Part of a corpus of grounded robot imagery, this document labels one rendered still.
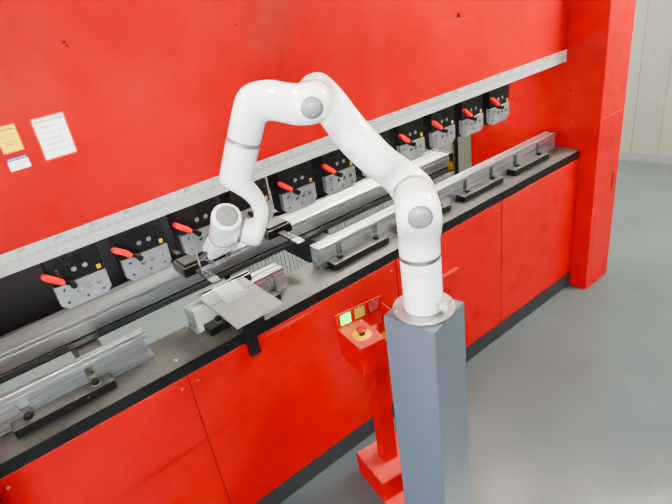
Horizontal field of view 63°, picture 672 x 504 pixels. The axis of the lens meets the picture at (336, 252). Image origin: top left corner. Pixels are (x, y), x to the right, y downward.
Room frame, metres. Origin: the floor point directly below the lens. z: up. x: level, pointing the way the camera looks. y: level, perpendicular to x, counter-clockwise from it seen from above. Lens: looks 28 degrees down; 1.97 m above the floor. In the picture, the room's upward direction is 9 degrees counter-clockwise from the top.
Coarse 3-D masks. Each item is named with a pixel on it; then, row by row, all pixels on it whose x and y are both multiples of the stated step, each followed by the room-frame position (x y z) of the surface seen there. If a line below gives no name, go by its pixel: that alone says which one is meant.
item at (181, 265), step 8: (184, 256) 1.94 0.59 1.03; (192, 256) 1.93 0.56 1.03; (176, 264) 1.90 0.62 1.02; (184, 264) 1.87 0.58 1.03; (192, 264) 1.88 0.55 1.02; (184, 272) 1.85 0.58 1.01; (192, 272) 1.87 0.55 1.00; (200, 272) 1.84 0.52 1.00; (208, 272) 1.83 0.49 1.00; (208, 280) 1.78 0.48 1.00; (216, 280) 1.76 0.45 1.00
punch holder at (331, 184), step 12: (324, 156) 1.99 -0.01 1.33; (336, 156) 2.02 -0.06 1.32; (312, 168) 2.04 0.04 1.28; (336, 168) 2.02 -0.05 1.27; (348, 168) 2.05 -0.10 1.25; (324, 180) 1.99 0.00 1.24; (336, 180) 2.01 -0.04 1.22; (348, 180) 2.04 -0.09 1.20; (324, 192) 2.00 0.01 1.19; (336, 192) 2.00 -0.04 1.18
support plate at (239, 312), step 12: (252, 288) 1.67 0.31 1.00; (204, 300) 1.64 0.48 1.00; (216, 300) 1.63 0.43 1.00; (240, 300) 1.60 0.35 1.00; (252, 300) 1.59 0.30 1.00; (264, 300) 1.58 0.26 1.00; (276, 300) 1.57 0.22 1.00; (216, 312) 1.56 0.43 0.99; (228, 312) 1.54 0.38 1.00; (240, 312) 1.53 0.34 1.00; (252, 312) 1.52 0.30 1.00; (264, 312) 1.51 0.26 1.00; (240, 324) 1.46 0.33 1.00
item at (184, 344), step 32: (512, 192) 2.49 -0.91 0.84; (448, 224) 2.22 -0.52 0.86; (384, 256) 1.99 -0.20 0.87; (288, 288) 1.85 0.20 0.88; (320, 288) 1.81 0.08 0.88; (160, 352) 1.55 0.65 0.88; (192, 352) 1.52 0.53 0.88; (224, 352) 1.55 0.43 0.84; (128, 384) 1.41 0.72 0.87; (160, 384) 1.41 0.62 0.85; (64, 416) 1.30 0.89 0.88; (96, 416) 1.29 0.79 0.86; (0, 448) 1.20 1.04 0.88; (32, 448) 1.19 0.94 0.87
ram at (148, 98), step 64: (0, 0) 1.49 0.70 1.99; (64, 0) 1.58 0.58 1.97; (128, 0) 1.67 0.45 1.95; (192, 0) 1.77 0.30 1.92; (256, 0) 1.90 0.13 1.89; (320, 0) 2.04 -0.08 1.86; (384, 0) 2.21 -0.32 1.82; (448, 0) 2.41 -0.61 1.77; (512, 0) 2.66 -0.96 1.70; (0, 64) 1.46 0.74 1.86; (64, 64) 1.55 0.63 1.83; (128, 64) 1.64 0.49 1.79; (192, 64) 1.75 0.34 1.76; (256, 64) 1.87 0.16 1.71; (320, 64) 2.02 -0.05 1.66; (384, 64) 2.19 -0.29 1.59; (448, 64) 2.40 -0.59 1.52; (512, 64) 2.66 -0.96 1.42; (128, 128) 1.61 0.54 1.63; (192, 128) 1.72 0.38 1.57; (320, 128) 1.99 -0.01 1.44; (384, 128) 2.17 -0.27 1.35; (0, 192) 1.40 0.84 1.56; (64, 192) 1.48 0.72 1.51; (128, 192) 1.57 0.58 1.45
